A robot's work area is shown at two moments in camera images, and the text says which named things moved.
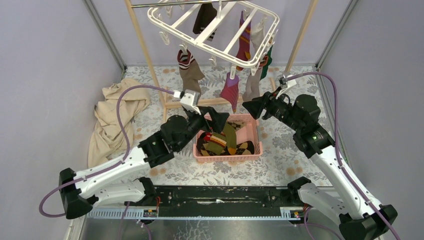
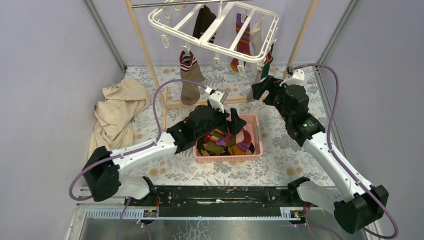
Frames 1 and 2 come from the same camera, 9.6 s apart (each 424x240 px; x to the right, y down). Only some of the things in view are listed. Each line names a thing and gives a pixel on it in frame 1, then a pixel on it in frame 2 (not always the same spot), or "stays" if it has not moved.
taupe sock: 190,71 stays
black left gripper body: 213,124 -> 230,125
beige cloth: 108,140 stays
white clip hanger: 238,34 stays
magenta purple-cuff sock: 230,90 -> 244,145
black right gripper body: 275,106 -> 272,84
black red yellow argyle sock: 203,137 stays
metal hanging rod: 174,4 stays
